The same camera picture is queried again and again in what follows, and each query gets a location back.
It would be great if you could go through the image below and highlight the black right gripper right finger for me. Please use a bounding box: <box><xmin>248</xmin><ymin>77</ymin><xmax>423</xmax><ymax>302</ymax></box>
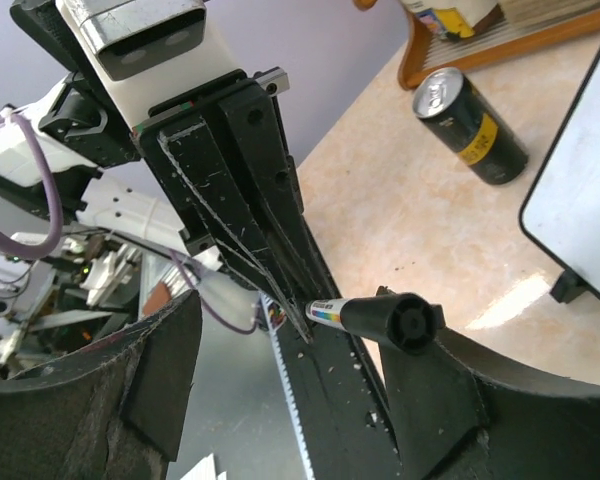
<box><xmin>374</xmin><ymin>285</ymin><xmax>600</xmax><ymax>480</ymax></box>

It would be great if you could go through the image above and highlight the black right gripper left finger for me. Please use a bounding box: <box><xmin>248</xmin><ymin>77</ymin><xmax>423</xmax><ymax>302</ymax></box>
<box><xmin>0</xmin><ymin>291</ymin><xmax>202</xmax><ymax>479</ymax></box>

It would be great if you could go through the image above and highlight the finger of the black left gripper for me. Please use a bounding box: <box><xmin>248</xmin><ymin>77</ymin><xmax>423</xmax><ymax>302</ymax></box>
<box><xmin>157</xmin><ymin>124</ymin><xmax>313</xmax><ymax>343</ymax></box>
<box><xmin>219</xmin><ymin>92</ymin><xmax>340</xmax><ymax>300</ymax></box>

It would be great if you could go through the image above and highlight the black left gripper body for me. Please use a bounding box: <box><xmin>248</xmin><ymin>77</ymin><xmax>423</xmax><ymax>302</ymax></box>
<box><xmin>134</xmin><ymin>67</ymin><xmax>304</xmax><ymax>255</ymax></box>

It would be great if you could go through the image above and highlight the black capped marker pen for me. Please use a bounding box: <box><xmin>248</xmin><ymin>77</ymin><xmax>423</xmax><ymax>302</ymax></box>
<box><xmin>305</xmin><ymin>293</ymin><xmax>445</xmax><ymax>354</ymax></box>

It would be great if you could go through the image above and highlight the black yellow drink can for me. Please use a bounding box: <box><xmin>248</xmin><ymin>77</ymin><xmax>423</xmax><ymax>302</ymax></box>
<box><xmin>412</xmin><ymin>67</ymin><xmax>528</xmax><ymax>186</ymax></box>

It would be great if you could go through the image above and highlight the black framed whiteboard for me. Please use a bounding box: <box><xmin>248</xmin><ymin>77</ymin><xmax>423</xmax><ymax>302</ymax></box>
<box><xmin>518</xmin><ymin>47</ymin><xmax>600</xmax><ymax>303</ymax></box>

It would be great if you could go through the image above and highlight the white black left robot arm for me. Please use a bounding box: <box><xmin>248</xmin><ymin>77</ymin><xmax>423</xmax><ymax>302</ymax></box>
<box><xmin>0</xmin><ymin>1</ymin><xmax>337</xmax><ymax>341</ymax></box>

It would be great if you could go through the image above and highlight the white paper bag right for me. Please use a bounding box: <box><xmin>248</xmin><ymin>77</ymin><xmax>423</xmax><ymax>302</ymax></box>
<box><xmin>401</xmin><ymin>0</ymin><xmax>503</xmax><ymax>41</ymax></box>

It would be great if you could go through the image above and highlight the orange wooden shelf rack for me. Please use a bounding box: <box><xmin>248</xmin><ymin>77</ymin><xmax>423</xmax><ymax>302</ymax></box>
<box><xmin>352</xmin><ymin>0</ymin><xmax>600</xmax><ymax>91</ymax></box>

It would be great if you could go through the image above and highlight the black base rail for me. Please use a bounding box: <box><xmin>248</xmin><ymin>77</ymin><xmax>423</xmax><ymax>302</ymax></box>
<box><xmin>278</xmin><ymin>322</ymin><xmax>404</xmax><ymax>479</ymax></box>

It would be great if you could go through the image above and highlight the white slotted cable duct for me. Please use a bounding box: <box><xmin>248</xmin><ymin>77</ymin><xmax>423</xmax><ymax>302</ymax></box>
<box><xmin>260</xmin><ymin>293</ymin><xmax>315</xmax><ymax>480</ymax></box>

